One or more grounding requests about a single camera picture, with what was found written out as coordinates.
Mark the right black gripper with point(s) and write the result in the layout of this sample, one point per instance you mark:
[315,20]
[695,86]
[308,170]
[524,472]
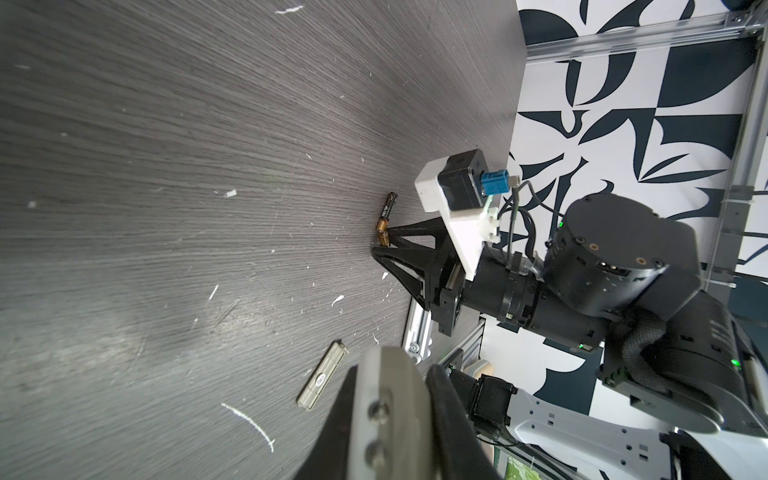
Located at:
[435,278]

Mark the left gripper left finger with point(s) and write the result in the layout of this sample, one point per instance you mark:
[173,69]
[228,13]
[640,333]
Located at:
[391,433]

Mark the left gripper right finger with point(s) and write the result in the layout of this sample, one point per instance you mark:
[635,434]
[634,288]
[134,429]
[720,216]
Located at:
[458,451]

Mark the black gold battery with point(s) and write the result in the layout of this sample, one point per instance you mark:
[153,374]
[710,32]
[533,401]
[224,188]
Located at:
[388,206]
[382,232]

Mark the remote battery cover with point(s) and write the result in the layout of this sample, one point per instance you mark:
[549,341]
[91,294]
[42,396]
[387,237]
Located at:
[321,375]

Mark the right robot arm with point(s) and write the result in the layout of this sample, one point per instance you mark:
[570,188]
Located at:
[617,276]

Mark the silver metal phone stand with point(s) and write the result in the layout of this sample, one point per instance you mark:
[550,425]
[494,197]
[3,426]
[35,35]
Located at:
[417,333]

